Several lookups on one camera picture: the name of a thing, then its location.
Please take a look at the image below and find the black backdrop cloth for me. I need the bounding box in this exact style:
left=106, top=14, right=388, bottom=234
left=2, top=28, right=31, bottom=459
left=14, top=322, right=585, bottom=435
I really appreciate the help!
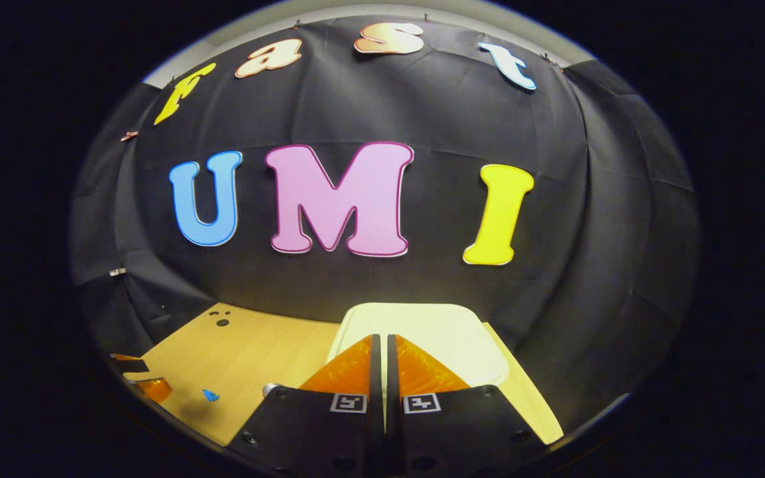
left=69, top=15, right=701, bottom=432

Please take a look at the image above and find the wooden desktop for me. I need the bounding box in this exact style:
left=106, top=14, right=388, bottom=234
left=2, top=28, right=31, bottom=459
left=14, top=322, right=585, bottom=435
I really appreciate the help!
left=124, top=302, right=564, bottom=447

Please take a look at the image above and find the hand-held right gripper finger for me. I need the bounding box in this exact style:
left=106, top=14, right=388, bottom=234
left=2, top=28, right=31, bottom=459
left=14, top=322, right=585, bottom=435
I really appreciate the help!
left=223, top=333, right=386, bottom=478
left=385, top=333, right=551, bottom=478

